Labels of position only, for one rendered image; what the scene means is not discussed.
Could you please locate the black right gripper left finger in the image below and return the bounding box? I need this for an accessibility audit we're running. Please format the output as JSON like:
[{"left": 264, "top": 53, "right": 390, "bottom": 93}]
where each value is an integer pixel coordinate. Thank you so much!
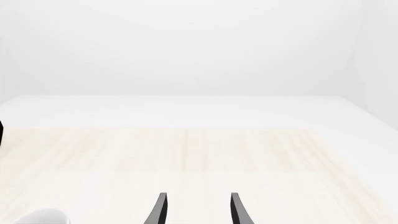
[{"left": 143, "top": 192, "right": 168, "bottom": 224}]

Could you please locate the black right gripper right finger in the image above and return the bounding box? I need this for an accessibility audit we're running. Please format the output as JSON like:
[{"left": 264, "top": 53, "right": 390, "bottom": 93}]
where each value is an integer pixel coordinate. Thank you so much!
[{"left": 230, "top": 192, "right": 256, "bottom": 224}]

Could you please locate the white mug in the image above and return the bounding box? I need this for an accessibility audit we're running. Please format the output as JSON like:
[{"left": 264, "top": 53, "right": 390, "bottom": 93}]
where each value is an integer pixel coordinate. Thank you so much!
[{"left": 11, "top": 208, "right": 71, "bottom": 224}]

